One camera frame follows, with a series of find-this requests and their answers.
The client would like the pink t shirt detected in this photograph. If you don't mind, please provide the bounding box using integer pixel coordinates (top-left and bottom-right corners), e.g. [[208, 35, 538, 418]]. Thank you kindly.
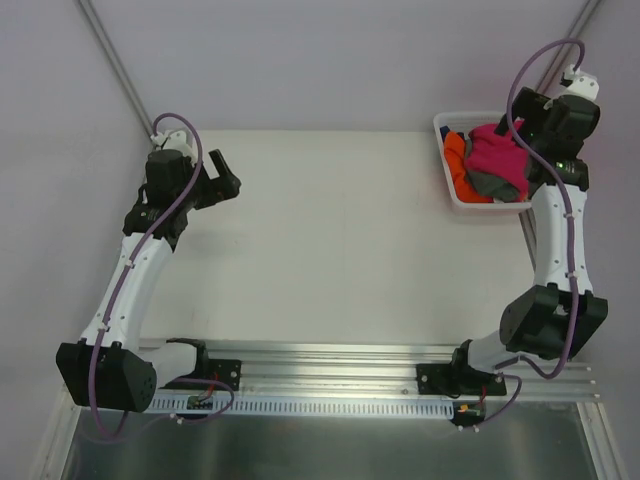
[[464, 124, 528, 202]]

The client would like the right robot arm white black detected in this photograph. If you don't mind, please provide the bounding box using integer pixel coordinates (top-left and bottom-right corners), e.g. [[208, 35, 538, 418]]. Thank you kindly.
[[429, 88, 608, 396]]

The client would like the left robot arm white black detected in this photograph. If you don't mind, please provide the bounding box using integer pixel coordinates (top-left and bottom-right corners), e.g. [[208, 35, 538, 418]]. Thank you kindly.
[[56, 149, 241, 413]]

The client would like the white plastic laundry basket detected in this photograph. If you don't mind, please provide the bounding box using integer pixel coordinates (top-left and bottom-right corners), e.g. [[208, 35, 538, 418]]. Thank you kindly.
[[433, 111, 531, 216]]

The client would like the grey t shirt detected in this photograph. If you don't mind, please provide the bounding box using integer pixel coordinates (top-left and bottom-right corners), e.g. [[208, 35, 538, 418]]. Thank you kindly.
[[467, 171, 520, 203]]

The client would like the orange t shirt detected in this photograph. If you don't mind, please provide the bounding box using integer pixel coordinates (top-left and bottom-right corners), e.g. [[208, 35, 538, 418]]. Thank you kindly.
[[443, 131, 493, 204]]

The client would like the blue t shirt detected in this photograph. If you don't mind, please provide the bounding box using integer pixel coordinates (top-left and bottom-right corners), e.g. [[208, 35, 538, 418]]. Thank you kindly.
[[439, 125, 450, 141]]

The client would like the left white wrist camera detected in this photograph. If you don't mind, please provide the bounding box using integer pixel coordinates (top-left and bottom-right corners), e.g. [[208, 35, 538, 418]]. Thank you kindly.
[[150, 129, 196, 159]]

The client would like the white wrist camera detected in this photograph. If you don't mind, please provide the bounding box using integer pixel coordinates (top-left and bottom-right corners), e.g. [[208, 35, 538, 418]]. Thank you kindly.
[[560, 64, 599, 102], [150, 129, 196, 159]]

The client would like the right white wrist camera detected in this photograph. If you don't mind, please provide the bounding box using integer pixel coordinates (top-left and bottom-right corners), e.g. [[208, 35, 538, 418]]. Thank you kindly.
[[560, 64, 599, 102]]

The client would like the right aluminium frame post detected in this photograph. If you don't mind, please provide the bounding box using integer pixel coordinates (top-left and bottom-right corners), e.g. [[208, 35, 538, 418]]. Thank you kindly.
[[535, 0, 604, 95]]

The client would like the aluminium frame post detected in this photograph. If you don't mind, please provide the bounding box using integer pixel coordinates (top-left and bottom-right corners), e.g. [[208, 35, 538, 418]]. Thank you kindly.
[[535, 0, 604, 95], [76, 0, 152, 136]]

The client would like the left aluminium frame post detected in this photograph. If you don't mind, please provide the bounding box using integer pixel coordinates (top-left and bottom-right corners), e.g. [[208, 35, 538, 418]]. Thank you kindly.
[[76, 0, 152, 136]]

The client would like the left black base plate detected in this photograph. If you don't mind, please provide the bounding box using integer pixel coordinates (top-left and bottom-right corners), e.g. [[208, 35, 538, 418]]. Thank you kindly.
[[164, 358, 243, 391]]

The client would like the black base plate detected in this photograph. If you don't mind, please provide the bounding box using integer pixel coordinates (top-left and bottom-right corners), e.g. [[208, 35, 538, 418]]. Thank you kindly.
[[416, 363, 507, 399], [164, 358, 243, 391]]

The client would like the aluminium mounting rail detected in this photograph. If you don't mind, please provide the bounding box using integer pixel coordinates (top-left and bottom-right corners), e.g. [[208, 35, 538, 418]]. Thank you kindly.
[[139, 338, 599, 402]]

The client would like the white slotted cable duct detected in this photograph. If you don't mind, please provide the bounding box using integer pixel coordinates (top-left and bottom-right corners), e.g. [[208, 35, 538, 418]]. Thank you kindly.
[[146, 394, 454, 420]]

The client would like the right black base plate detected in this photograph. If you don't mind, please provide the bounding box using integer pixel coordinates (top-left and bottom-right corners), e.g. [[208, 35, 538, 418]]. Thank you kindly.
[[416, 363, 507, 399]]

